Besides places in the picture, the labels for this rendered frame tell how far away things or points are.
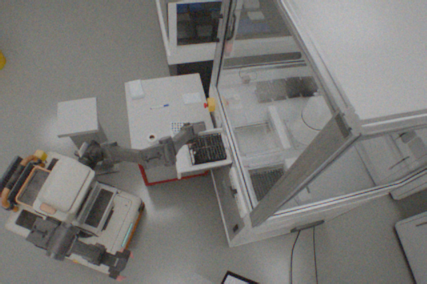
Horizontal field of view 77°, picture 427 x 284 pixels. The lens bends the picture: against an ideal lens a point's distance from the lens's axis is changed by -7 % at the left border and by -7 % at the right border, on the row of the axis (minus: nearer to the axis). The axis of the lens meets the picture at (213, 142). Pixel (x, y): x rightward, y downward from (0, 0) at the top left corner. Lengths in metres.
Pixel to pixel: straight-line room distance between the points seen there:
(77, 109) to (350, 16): 1.82
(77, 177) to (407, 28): 1.36
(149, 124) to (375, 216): 2.28
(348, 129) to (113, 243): 1.92
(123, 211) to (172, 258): 0.57
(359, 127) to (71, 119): 1.88
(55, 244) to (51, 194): 0.36
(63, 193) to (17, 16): 3.53
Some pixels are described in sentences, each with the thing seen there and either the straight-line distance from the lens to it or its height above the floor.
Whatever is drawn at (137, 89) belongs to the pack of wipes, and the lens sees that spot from 2.18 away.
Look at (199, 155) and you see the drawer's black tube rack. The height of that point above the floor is 0.90.
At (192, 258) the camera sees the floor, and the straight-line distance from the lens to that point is 2.52.
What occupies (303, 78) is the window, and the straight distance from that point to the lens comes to 0.89.
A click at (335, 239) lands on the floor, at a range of 2.87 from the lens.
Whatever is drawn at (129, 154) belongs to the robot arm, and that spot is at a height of 1.43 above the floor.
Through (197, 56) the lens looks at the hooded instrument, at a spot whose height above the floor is 0.87.
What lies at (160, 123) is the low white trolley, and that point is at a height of 0.76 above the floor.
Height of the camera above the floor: 2.50
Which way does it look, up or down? 62 degrees down
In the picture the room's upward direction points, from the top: 12 degrees clockwise
